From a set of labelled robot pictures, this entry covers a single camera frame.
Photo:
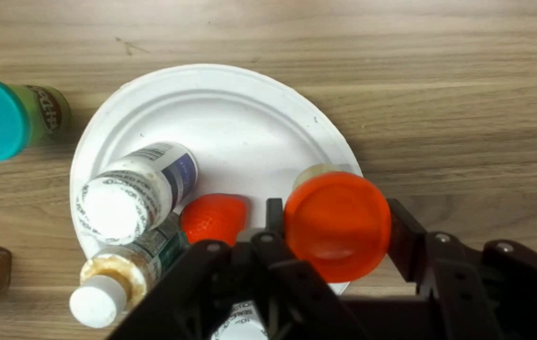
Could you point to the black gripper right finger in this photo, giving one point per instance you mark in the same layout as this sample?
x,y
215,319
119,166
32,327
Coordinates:
x,y
456,291

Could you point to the orange lid play-doh tub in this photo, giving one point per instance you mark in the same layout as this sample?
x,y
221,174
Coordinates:
x,y
338,221

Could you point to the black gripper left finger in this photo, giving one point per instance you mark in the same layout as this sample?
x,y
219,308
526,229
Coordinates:
x,y
299,302

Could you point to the teal lid play-doh tub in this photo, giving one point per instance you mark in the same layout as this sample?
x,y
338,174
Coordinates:
x,y
28,115

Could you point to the white paper plate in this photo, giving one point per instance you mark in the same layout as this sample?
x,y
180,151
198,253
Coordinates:
x,y
249,134

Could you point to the white bottle blue label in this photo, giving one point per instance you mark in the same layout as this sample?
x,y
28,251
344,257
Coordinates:
x,y
136,193

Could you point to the white pill bottle silver cap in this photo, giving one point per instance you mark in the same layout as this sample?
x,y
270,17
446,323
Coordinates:
x,y
242,323

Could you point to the clear bottle green label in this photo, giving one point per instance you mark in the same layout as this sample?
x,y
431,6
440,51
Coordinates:
x,y
119,276

